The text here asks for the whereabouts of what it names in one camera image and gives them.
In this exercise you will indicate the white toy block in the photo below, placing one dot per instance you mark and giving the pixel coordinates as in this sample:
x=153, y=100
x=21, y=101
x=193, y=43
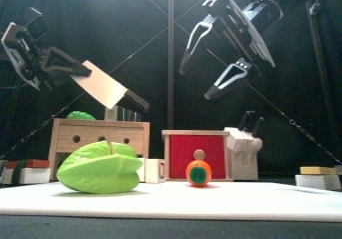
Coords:
x=141, y=171
x=154, y=171

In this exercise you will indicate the grey vertical frame pole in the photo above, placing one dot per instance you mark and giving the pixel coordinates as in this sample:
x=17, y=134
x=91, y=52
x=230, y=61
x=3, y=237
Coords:
x=170, y=83

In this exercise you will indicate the slotted knife rack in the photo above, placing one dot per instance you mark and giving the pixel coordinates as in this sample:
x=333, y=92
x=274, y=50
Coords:
x=122, y=114

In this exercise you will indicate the orange toy carrot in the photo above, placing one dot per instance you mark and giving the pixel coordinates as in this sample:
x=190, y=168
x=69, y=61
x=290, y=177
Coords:
x=198, y=173

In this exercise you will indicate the wooden box with red drawer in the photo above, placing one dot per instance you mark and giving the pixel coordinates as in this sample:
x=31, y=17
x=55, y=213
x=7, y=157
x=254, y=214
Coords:
x=196, y=143

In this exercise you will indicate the green toy vegetable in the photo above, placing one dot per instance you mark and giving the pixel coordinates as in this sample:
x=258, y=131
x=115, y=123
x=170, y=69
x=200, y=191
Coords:
x=81, y=115

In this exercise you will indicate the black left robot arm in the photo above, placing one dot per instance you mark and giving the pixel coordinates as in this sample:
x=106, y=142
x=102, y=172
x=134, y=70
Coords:
x=30, y=19

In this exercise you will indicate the dark vertical frame post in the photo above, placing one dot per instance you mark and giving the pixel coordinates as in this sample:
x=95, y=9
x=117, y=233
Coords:
x=318, y=66

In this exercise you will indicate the white cutting board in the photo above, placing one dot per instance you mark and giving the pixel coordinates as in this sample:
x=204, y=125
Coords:
x=188, y=201

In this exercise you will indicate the white knife block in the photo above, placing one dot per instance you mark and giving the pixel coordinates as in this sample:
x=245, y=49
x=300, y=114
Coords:
x=242, y=159

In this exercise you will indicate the wooden box with round holes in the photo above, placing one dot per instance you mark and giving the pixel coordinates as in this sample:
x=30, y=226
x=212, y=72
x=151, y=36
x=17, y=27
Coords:
x=89, y=133

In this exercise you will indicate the yellow and white toy sushi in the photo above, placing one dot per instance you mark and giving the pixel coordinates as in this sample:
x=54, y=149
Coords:
x=317, y=178

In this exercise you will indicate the green toy starfruit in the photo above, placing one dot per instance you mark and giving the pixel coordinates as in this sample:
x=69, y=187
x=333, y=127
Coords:
x=101, y=169

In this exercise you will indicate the red and white toy sushi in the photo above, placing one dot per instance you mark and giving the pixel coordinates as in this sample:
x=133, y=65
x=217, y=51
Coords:
x=35, y=173

